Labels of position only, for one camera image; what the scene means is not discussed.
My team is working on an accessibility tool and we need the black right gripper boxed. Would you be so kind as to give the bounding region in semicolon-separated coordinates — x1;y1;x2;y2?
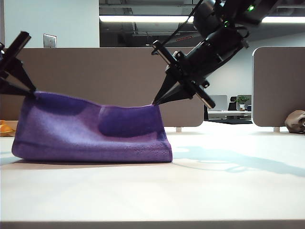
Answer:
152;27;250;109

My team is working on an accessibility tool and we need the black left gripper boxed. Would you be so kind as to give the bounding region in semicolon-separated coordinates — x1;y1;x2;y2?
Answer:
0;31;37;96

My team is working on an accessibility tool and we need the purple microfiber cloth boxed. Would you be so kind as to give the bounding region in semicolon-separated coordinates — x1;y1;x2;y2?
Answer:
11;90;173;164

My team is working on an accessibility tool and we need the orange object at edge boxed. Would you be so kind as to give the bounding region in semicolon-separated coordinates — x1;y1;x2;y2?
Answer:
0;120;19;138

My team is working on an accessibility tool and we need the black office chair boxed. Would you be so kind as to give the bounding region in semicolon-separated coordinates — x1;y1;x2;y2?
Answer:
228;96;238;112

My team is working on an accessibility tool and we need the white background desk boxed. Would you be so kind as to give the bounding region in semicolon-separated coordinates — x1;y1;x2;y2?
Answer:
207;110;253;121

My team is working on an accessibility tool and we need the small potted green plant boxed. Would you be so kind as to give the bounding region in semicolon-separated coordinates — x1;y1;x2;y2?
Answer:
237;95;250;112

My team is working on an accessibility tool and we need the long ceiling light strip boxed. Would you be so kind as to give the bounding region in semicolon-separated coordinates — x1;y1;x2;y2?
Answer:
99;15;305;24

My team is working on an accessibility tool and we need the wide brown desk divider panel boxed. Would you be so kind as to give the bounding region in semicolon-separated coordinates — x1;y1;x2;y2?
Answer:
0;47;205;128

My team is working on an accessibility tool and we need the narrow brown desk divider panel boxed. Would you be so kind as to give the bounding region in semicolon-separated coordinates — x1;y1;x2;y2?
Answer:
252;46;305;127

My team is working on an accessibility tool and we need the brown crumpled bag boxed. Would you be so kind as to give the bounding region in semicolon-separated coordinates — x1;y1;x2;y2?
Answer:
285;110;305;134

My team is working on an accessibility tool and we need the metal wall switch plate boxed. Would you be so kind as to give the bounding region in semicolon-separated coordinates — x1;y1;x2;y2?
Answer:
43;34;58;49

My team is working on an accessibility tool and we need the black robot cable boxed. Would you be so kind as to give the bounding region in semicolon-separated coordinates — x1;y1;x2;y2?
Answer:
163;0;205;46

